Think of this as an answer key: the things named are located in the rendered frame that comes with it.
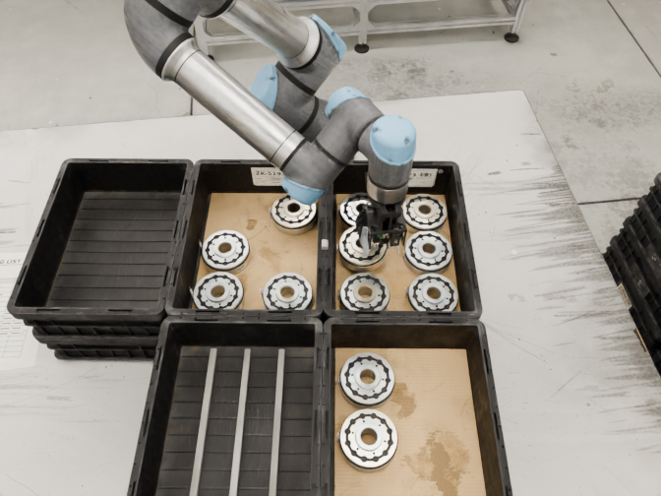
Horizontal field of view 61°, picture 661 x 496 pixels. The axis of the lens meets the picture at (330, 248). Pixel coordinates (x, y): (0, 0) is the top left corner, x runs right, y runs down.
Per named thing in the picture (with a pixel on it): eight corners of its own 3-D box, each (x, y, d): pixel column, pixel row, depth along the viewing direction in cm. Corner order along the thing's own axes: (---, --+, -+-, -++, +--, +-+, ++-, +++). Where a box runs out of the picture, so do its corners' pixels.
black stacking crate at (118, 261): (83, 192, 136) (65, 159, 127) (204, 193, 136) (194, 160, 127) (32, 340, 114) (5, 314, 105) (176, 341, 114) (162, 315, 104)
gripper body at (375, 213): (367, 251, 109) (371, 214, 99) (360, 217, 114) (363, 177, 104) (405, 247, 110) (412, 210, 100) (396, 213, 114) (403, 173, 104)
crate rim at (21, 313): (67, 164, 129) (63, 157, 127) (197, 165, 129) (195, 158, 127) (9, 319, 106) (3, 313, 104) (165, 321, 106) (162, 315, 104)
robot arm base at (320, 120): (303, 137, 155) (275, 119, 149) (338, 96, 149) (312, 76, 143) (315, 168, 144) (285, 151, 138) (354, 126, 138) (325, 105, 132)
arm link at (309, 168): (86, 33, 95) (306, 216, 99) (118, -23, 92) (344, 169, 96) (120, 37, 106) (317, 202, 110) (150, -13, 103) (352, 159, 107)
